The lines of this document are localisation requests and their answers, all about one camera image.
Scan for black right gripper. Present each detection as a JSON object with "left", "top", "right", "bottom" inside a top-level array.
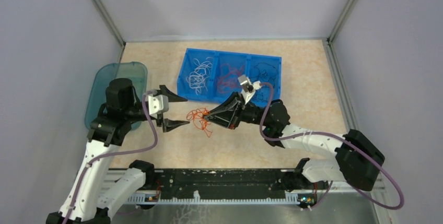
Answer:
[{"left": 204, "top": 91, "right": 270, "bottom": 129}]

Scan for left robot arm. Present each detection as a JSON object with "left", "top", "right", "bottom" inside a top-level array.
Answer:
[{"left": 45, "top": 78, "right": 188, "bottom": 223}]

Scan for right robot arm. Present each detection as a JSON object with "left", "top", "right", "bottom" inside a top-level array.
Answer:
[{"left": 204, "top": 92, "right": 385, "bottom": 192}]

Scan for blue plastic compartment bin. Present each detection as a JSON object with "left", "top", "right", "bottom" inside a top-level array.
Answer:
[{"left": 177, "top": 48, "right": 282, "bottom": 104}]

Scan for teal plastic basin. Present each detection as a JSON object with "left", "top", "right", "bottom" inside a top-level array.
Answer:
[{"left": 84, "top": 62, "right": 148, "bottom": 129}]

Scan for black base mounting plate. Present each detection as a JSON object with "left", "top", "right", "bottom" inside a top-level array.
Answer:
[{"left": 142, "top": 169, "right": 315, "bottom": 199}]

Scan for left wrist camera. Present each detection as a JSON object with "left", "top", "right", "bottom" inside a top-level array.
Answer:
[{"left": 148, "top": 95, "right": 169, "bottom": 117}]

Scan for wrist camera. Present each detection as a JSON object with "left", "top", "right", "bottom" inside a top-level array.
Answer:
[
  {"left": 238, "top": 75, "right": 262, "bottom": 104},
  {"left": 148, "top": 95, "right": 169, "bottom": 117}
]

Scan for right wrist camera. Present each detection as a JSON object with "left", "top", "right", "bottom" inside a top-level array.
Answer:
[{"left": 238, "top": 75, "right": 262, "bottom": 104}]

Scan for orange cables in bin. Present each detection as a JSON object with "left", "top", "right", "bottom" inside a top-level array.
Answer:
[{"left": 217, "top": 63, "right": 246, "bottom": 95}]

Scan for white cables in bin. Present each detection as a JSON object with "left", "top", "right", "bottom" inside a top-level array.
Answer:
[{"left": 185, "top": 57, "right": 214, "bottom": 96}]

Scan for black cables in bin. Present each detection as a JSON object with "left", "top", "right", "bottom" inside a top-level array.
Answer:
[{"left": 249, "top": 61, "right": 279, "bottom": 107}]

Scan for white slotted cable duct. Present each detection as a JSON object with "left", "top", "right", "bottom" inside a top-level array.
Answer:
[{"left": 123, "top": 192, "right": 301, "bottom": 205}]

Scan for aluminium frame rail right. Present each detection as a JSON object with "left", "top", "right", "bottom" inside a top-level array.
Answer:
[{"left": 322, "top": 0, "right": 359, "bottom": 130}]

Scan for aluminium frame rail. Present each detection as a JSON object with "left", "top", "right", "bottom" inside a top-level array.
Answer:
[
  {"left": 91, "top": 0, "right": 126, "bottom": 48},
  {"left": 322, "top": 0, "right": 359, "bottom": 130}
]

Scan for aluminium frame rail left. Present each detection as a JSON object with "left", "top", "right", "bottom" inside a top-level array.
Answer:
[{"left": 91, "top": 0, "right": 126, "bottom": 48}]

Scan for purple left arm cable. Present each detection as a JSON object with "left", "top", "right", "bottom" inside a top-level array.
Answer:
[{"left": 61, "top": 90, "right": 159, "bottom": 224}]

